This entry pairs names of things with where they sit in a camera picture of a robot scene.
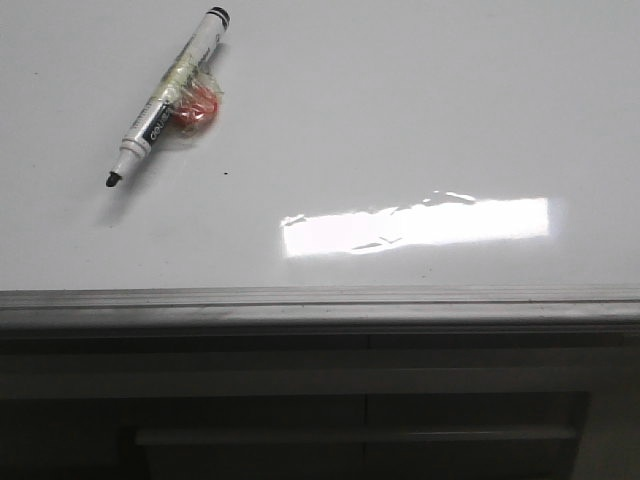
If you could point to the black white whiteboard marker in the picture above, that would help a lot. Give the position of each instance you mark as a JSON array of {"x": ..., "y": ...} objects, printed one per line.
[{"x": 163, "y": 104}]

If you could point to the white whiteboard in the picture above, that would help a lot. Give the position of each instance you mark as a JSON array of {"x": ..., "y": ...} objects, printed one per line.
[{"x": 376, "y": 165}]

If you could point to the grey cabinet drawer handle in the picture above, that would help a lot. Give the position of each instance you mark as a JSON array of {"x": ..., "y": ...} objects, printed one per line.
[{"x": 352, "y": 435}]

